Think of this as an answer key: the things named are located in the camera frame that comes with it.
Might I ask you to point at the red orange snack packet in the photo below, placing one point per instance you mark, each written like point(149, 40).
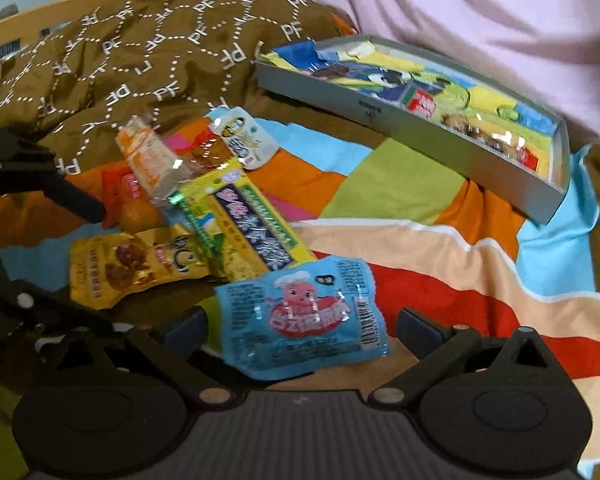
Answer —
point(127, 204)

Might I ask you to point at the red clear candy bag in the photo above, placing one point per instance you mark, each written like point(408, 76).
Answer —
point(486, 116)

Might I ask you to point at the orange white sausage stick packet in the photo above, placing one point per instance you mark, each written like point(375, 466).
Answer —
point(159, 171)

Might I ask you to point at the yellow green long snack packet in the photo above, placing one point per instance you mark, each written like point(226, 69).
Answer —
point(239, 231)

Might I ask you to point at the blue stick snack packet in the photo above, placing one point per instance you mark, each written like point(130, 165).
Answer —
point(405, 92)

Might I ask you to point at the brown patterned quilt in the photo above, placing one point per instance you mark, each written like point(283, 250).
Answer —
point(170, 62)

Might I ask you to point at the golden meat snack packet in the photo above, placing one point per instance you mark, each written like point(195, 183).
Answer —
point(105, 269)

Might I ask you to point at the dark dried snack clear packet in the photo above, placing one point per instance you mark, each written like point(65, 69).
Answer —
point(331, 72)

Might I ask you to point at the white clear jelly snack packet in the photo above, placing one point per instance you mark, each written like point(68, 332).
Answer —
point(235, 133)

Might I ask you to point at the wooden bed frame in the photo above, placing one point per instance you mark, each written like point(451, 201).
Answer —
point(27, 26)

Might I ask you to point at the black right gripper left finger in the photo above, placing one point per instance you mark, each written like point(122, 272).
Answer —
point(188, 334)

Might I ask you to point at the pink bed sheet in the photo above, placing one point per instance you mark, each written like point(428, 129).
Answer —
point(546, 49)

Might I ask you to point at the grey tray with cartoon drawing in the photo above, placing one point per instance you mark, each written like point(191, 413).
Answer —
point(378, 63)

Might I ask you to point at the light blue pig snack packet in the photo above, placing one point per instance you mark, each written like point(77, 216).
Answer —
point(290, 323)

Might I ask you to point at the colourful striped blanket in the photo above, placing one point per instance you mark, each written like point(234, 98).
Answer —
point(442, 245)

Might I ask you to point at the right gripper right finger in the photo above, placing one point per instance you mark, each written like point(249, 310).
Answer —
point(420, 335)

